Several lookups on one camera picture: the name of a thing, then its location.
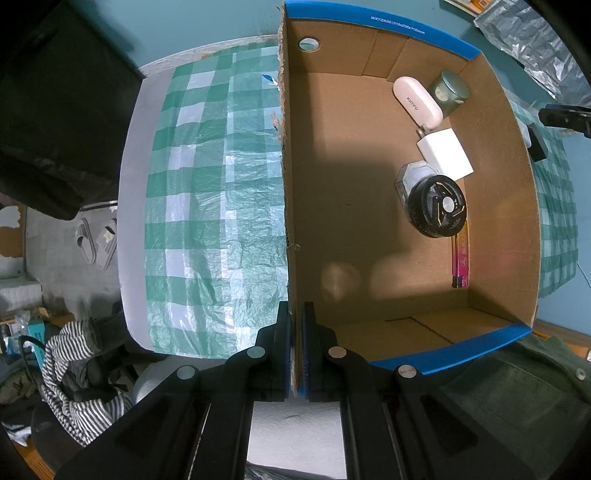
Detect green round jar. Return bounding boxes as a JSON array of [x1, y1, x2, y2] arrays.
[[431, 71, 471, 119]]

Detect black mini fan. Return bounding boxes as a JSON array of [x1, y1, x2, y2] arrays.
[[407, 175, 467, 240]]

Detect green jacket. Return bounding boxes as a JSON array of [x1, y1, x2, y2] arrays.
[[438, 332, 591, 480]]

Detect clear plastic box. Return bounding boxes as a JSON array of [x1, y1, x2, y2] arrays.
[[394, 161, 437, 211]]

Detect white foam box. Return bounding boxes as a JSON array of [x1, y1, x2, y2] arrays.
[[0, 276, 43, 315]]

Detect grey slipper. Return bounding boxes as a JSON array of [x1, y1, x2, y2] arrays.
[[75, 218, 98, 264], [95, 218, 119, 271]]

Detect pink pen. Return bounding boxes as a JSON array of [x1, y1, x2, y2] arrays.
[[450, 231, 471, 289]]

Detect striped cloth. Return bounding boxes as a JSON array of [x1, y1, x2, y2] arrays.
[[39, 319, 135, 446]]

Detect green checkered tablecloth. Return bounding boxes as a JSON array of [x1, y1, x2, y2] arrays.
[[145, 45, 579, 359]]

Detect white oval case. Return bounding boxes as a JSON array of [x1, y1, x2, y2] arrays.
[[393, 76, 445, 131]]

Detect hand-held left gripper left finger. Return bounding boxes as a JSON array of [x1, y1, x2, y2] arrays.
[[54, 301, 293, 480]]

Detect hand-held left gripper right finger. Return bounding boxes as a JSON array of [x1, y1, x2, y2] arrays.
[[298, 301, 540, 480]]

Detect small black block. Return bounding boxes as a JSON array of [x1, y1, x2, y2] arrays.
[[528, 126, 549, 162]]

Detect teal box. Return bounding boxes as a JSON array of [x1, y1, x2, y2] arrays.
[[27, 320, 47, 352]]

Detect silver plastic bag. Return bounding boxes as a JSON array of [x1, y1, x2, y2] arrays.
[[473, 0, 586, 105]]

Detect cardboard box with blue edges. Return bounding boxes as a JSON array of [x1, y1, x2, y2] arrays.
[[276, 0, 544, 400]]

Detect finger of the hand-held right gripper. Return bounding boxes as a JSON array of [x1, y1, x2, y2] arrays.
[[539, 104, 591, 138]]

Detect white charger adapter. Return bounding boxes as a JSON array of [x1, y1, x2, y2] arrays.
[[416, 126, 475, 182]]

